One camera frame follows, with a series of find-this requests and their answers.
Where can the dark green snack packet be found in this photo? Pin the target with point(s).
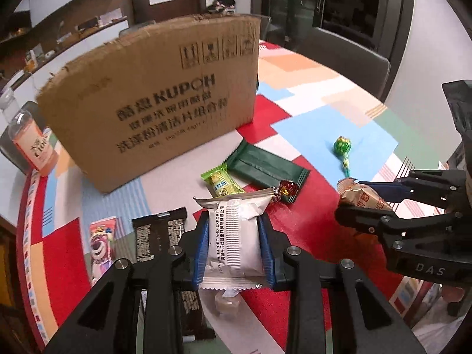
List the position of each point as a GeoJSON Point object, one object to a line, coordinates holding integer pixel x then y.
{"type": "Point", "coordinates": [265, 166]}

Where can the grey dining chair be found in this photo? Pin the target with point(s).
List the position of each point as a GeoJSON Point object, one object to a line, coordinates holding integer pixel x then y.
{"type": "Point", "coordinates": [136, 28]}
{"type": "Point", "coordinates": [11, 155]}
{"type": "Point", "coordinates": [264, 27]}
{"type": "Point", "coordinates": [343, 59]}

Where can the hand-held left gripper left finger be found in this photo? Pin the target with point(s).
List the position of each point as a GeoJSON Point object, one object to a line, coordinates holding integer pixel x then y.
{"type": "Point", "coordinates": [199, 250]}

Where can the dark plush toy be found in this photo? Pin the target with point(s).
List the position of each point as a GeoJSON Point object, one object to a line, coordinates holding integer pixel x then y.
{"type": "Point", "coordinates": [221, 5]}

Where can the light green snack packet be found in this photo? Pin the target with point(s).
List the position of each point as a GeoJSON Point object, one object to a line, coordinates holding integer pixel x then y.
{"type": "Point", "coordinates": [223, 182]}

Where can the pink bear print packet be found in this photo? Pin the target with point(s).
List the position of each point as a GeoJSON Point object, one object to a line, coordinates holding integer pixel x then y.
{"type": "Point", "coordinates": [100, 247]}

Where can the dark framed glass sliding door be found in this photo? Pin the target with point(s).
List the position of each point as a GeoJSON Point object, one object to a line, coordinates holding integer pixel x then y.
{"type": "Point", "coordinates": [332, 0]}

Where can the beige snack packet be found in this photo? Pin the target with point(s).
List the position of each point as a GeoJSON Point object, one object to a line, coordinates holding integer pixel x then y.
{"type": "Point", "coordinates": [363, 199]}

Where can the green wrapped lollipop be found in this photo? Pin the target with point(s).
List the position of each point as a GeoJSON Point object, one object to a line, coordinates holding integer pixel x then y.
{"type": "Point", "coordinates": [341, 145]}

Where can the brown cardboard box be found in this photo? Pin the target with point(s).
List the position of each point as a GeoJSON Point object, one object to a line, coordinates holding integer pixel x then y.
{"type": "Point", "coordinates": [147, 99]}

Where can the black snack bar packet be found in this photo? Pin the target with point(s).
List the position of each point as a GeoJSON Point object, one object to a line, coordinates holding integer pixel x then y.
{"type": "Point", "coordinates": [158, 232]}

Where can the red foil candy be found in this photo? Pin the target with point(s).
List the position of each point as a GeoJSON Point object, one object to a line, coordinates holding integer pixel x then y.
{"type": "Point", "coordinates": [287, 190]}

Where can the clear wrapped candy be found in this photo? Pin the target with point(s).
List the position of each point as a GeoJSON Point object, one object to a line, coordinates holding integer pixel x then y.
{"type": "Point", "coordinates": [226, 302]}

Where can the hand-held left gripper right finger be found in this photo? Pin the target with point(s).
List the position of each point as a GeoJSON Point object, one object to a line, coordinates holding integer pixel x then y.
{"type": "Point", "coordinates": [266, 250]}

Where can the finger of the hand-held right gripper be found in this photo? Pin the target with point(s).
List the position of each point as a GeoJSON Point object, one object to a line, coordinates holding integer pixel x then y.
{"type": "Point", "coordinates": [368, 221]}
{"type": "Point", "coordinates": [387, 191]}

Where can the white lower cabinets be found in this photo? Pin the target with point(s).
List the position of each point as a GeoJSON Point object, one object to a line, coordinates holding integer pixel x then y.
{"type": "Point", "coordinates": [73, 53]}

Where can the person's right hand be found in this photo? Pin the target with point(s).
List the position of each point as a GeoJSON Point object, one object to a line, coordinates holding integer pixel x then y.
{"type": "Point", "coordinates": [453, 300]}

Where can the white snack packet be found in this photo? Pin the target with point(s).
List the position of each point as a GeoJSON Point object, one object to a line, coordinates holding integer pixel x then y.
{"type": "Point", "coordinates": [232, 236]}

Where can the pink drink bottle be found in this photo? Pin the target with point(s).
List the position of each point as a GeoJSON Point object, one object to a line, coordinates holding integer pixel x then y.
{"type": "Point", "coordinates": [35, 143]}

